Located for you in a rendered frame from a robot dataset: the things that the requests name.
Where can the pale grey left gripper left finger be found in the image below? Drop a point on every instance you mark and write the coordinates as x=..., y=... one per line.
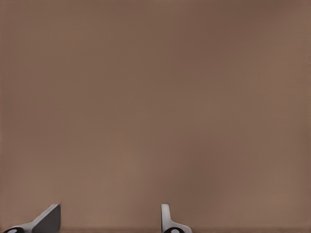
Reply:
x=47, y=219

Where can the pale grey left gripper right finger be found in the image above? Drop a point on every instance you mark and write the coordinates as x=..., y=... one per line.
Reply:
x=166, y=219

